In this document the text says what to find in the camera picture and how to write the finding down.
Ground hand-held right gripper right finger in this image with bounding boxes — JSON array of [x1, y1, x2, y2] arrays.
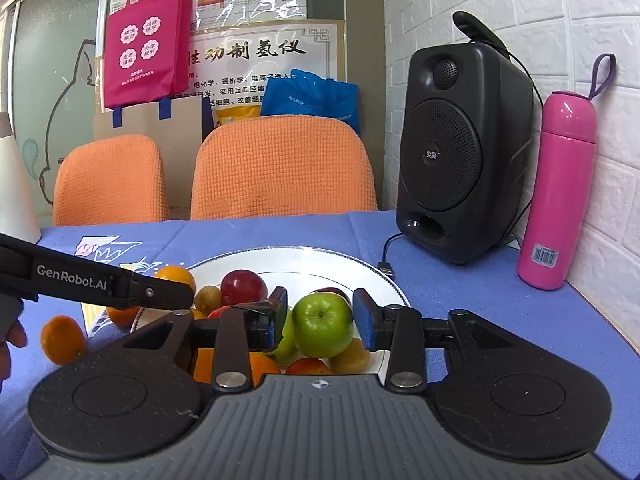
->
[[352, 289, 561, 393]]

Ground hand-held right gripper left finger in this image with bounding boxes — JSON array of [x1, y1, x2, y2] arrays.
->
[[80, 287, 290, 393]]

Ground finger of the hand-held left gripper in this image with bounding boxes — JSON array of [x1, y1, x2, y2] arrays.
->
[[111, 270, 195, 311]]

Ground medium orange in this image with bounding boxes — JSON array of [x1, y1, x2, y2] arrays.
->
[[154, 265, 196, 291]]

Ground large kiwi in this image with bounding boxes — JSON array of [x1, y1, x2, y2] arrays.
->
[[327, 337, 372, 374]]

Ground round green apple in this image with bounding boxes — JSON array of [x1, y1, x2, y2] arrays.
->
[[291, 293, 355, 359]]

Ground white plate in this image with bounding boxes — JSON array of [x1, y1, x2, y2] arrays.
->
[[130, 246, 412, 376]]

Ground large orange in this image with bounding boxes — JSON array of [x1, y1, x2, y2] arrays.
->
[[192, 347, 282, 387]]

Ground small kiwi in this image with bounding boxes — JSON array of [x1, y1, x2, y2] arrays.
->
[[194, 285, 222, 313]]

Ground red yellow nectarine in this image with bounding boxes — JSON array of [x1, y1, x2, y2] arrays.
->
[[285, 357, 333, 376]]

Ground stemmed tangerine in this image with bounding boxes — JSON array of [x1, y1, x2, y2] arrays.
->
[[41, 315, 87, 366]]

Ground person's left hand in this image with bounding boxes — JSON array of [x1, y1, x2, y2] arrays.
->
[[0, 319, 27, 383]]

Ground blue printed tablecloth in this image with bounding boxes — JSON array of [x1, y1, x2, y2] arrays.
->
[[0, 210, 640, 461]]

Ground white thermos jug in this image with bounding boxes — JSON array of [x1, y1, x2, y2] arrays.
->
[[0, 112, 42, 246]]

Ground orange chair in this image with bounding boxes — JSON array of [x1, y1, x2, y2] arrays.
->
[[190, 115, 378, 221], [52, 135, 169, 227]]

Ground brown paper bag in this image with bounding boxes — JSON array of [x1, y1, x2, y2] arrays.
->
[[92, 96, 217, 220]]

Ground black speaker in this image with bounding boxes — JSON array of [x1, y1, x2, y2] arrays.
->
[[396, 42, 536, 266]]

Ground yellow snack bag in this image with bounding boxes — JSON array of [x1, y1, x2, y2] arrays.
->
[[215, 105, 263, 128]]

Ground blue plastic bag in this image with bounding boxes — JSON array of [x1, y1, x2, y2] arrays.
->
[[260, 69, 361, 136]]

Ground pink bottle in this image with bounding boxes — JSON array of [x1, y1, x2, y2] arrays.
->
[[516, 53, 618, 291]]

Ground magenta tote bag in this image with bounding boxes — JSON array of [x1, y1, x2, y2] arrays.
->
[[102, 0, 193, 109]]

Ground white wall poster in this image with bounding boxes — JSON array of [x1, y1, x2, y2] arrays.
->
[[187, 20, 346, 111]]

